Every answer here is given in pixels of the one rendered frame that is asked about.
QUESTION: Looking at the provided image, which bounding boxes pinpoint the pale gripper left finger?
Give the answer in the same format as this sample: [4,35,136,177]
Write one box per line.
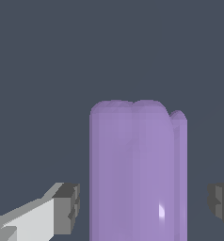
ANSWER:
[0,182,81,241]

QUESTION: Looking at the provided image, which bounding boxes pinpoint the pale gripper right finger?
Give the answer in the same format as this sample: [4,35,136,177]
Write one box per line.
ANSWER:
[206,182,224,233]

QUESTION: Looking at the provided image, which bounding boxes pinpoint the purple rounded block object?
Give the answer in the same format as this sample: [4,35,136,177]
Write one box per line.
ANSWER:
[88,99,189,241]

